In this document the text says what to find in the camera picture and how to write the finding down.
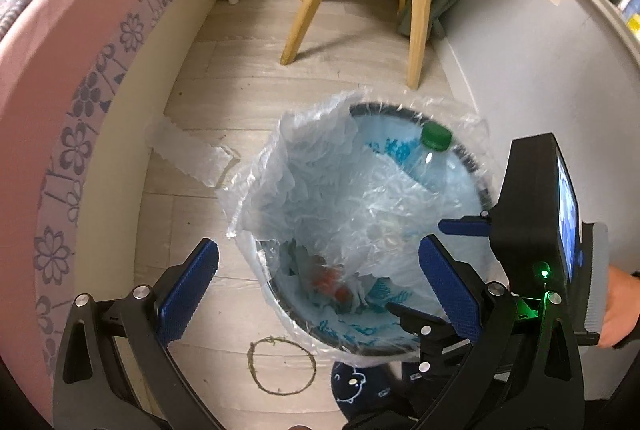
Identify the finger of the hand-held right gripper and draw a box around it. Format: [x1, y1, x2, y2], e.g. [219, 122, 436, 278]
[387, 301, 473, 378]
[438, 211, 494, 238]

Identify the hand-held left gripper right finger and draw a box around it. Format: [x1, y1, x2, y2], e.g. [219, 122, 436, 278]
[415, 234, 587, 430]

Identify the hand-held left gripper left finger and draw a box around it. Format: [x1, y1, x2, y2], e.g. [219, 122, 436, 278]
[52, 237, 221, 430]

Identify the round blue trash bin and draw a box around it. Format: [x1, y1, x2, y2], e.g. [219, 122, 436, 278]
[255, 100, 496, 358]

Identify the clear plastic bin liner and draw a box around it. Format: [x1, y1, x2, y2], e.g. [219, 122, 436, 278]
[145, 85, 497, 363]

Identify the person's right hand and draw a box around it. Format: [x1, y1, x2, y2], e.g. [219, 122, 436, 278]
[597, 269, 640, 352]

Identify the green cap plastic bottle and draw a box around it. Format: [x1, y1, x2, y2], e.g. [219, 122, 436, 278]
[399, 122, 457, 197]

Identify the person's navy sock foot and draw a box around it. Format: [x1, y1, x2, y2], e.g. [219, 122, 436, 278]
[331, 359, 403, 430]

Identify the red crumpled wrapper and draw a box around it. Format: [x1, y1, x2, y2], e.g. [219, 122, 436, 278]
[311, 269, 354, 304]

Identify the white chair with wooden legs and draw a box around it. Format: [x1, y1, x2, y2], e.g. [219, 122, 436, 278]
[280, 0, 494, 90]

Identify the bed with pink sheet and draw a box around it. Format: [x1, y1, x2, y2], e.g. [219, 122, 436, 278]
[0, 0, 226, 421]

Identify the brown twine ring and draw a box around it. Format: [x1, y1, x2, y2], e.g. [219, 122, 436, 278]
[246, 335, 317, 396]

